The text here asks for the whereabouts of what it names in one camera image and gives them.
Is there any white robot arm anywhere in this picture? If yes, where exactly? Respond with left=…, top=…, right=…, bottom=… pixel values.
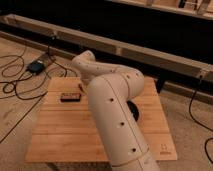
left=72, top=50, right=160, bottom=171

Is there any black round plate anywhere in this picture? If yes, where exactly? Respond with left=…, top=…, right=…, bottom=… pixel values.
left=127, top=101, right=139, bottom=120

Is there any dark brown rectangular block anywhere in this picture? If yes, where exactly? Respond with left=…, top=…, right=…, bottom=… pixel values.
left=60, top=93, right=81, bottom=102

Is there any blue power adapter box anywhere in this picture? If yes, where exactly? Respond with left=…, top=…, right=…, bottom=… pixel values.
left=27, top=61, right=44, bottom=75

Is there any long wooden floor beam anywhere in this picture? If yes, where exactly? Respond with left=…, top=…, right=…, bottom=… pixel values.
left=0, top=14, right=213, bottom=101

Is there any black floor cable left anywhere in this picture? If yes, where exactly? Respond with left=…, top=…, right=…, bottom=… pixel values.
left=0, top=44, right=78, bottom=144

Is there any black cable right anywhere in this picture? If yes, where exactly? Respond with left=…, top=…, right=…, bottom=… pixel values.
left=188, top=77, right=213, bottom=166

